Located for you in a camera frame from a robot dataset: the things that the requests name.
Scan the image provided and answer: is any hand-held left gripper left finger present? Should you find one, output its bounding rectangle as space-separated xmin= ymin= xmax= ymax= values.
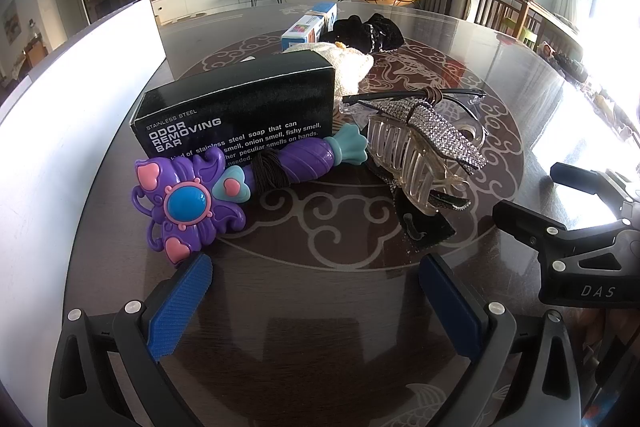
xmin=47 ymin=252 xmax=213 ymax=427

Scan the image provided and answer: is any wall picture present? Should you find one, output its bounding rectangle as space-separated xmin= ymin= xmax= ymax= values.
xmin=2 ymin=0 xmax=23 ymax=42

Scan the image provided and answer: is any white storage box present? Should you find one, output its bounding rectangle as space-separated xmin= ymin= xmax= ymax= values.
xmin=0 ymin=0 xmax=168 ymax=408

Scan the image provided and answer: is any rhinestone bow hair clip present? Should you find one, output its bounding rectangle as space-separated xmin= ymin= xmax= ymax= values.
xmin=365 ymin=99 xmax=488 ymax=254

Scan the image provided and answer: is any wooden dining table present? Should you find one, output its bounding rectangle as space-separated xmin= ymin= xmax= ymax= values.
xmin=520 ymin=0 xmax=586 ymax=58

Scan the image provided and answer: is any black soap box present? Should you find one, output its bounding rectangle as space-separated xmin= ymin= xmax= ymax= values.
xmin=130 ymin=54 xmax=337 ymax=160

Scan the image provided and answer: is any purple toy wand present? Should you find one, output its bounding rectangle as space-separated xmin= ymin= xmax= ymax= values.
xmin=131 ymin=123 xmax=370 ymax=265

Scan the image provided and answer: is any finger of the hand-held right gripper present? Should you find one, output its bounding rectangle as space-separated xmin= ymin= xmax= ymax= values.
xmin=492 ymin=201 xmax=640 ymax=270
xmin=550 ymin=162 xmax=640 ymax=214

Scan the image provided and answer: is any wooden dining chair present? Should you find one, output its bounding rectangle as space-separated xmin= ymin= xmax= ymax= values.
xmin=462 ymin=0 xmax=531 ymax=30

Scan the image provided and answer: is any cream knitted cloth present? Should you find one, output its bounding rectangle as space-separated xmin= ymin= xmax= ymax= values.
xmin=285 ymin=41 xmax=376 ymax=102

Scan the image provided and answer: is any black hair scrunchie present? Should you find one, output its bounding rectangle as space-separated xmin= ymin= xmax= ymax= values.
xmin=332 ymin=12 xmax=406 ymax=55

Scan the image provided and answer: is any clear hair claw clip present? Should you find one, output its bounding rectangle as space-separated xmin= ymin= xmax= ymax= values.
xmin=367 ymin=114 xmax=491 ymax=215

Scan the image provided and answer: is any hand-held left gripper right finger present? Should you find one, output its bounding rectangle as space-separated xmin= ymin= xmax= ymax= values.
xmin=419 ymin=253 xmax=583 ymax=427

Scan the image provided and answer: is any blue and white box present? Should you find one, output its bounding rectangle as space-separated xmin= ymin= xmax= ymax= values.
xmin=281 ymin=1 xmax=338 ymax=52

